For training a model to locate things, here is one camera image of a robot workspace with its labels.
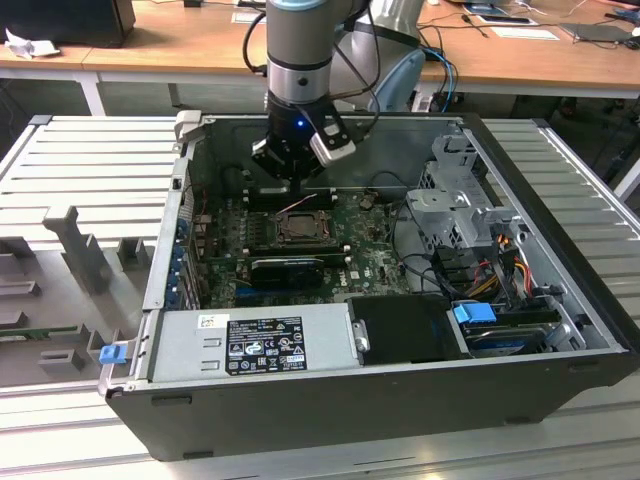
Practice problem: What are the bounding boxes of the silver topped CPU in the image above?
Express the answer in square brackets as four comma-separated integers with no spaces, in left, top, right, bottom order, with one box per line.
[285,214,322,237]

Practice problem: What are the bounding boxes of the metal socket cover frame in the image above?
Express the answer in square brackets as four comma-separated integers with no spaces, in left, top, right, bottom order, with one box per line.
[273,209,335,243]

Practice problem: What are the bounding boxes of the black RAM slot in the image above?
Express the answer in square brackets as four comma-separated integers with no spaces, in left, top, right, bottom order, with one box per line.
[248,187,336,196]
[248,247,351,255]
[248,241,351,248]
[248,251,351,259]
[248,198,336,206]
[248,203,336,211]
[248,244,351,252]
[248,193,336,201]

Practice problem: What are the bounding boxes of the CPU socket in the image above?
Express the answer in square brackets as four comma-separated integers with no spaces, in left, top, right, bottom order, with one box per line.
[272,208,335,244]

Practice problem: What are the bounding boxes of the black plastic bay cover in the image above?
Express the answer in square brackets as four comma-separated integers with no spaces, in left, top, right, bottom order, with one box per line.
[344,294,474,366]

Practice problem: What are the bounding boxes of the green motherboard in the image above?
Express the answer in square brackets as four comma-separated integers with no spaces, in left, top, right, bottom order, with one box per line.
[197,187,417,309]

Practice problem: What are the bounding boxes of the black graphics card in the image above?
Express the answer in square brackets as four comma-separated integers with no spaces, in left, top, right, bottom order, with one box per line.
[248,255,325,290]

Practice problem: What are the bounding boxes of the long wooden desk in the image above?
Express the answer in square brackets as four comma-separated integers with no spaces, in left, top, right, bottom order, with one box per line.
[0,0,640,119]

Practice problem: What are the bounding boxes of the white power strip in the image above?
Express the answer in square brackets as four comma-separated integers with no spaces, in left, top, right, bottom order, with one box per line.
[413,92,452,114]

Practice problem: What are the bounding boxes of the silver metal drive cage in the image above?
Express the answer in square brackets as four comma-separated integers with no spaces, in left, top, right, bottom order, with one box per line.
[403,132,534,261]

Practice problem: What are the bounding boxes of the black connector block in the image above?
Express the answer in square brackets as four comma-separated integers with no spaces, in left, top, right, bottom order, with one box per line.
[432,247,472,284]

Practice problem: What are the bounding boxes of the grey power supply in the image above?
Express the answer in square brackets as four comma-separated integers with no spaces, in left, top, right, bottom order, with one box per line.
[147,302,364,385]

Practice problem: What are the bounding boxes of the grey parts rack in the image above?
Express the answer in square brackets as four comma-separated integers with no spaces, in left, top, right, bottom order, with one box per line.
[0,203,164,389]

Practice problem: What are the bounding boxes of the blue notebook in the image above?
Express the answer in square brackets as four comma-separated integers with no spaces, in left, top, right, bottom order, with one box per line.
[459,2,509,16]

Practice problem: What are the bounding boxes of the hard disk in blue carrier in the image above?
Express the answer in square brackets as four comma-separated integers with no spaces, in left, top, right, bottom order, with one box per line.
[451,301,561,359]

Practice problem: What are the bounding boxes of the black phone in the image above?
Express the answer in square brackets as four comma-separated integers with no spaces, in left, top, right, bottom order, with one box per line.
[474,14,532,26]

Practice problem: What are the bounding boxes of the black computer box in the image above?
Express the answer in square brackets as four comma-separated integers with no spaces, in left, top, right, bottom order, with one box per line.
[0,0,137,50]

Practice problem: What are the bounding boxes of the black PC case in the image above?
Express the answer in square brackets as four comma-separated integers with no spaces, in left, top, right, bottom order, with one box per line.
[97,110,639,464]

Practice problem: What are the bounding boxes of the crumpled white paper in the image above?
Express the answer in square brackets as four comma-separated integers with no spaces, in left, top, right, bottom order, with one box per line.
[3,27,62,62]

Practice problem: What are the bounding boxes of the green RAM stick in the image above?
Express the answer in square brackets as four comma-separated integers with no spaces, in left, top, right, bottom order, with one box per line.
[0,324,81,346]

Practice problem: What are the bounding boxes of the dark grey laptop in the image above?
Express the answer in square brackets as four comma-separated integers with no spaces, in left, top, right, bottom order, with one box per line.
[559,22,639,47]

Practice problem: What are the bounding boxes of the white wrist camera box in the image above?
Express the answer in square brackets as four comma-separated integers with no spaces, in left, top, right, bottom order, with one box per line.
[308,115,358,169]

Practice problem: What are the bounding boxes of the thin red wire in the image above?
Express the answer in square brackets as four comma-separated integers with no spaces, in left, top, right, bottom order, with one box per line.
[193,185,213,222]

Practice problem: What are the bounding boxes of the grey case corner bracket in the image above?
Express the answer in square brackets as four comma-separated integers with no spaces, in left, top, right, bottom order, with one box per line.
[174,109,204,147]

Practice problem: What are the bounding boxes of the blue cable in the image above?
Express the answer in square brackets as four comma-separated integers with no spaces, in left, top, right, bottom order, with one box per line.
[422,47,460,106]

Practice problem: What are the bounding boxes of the yellow power wires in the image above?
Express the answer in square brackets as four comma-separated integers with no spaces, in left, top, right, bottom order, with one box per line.
[467,277,504,299]

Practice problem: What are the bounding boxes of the black flat cable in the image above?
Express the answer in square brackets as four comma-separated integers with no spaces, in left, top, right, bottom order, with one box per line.
[492,249,522,312]

